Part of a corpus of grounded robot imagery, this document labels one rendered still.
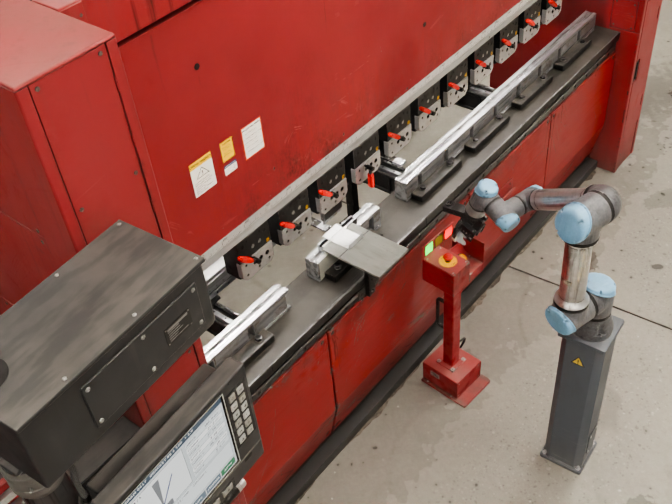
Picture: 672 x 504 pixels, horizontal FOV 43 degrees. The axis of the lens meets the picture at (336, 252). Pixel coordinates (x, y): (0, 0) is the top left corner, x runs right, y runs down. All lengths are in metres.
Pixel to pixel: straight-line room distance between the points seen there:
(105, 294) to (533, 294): 2.95
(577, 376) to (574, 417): 0.24
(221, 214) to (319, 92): 0.52
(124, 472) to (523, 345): 2.60
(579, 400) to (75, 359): 2.19
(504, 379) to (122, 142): 2.50
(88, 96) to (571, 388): 2.18
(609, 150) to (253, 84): 2.99
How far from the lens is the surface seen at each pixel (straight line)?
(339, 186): 3.01
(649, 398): 4.02
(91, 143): 1.87
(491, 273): 4.38
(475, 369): 3.89
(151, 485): 1.92
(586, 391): 3.32
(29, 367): 1.65
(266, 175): 2.67
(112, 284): 1.75
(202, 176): 2.45
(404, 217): 3.42
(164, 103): 2.27
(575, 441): 3.58
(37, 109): 1.77
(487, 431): 3.80
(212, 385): 1.97
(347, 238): 3.15
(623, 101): 4.90
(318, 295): 3.13
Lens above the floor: 3.10
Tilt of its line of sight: 43 degrees down
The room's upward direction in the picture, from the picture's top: 6 degrees counter-clockwise
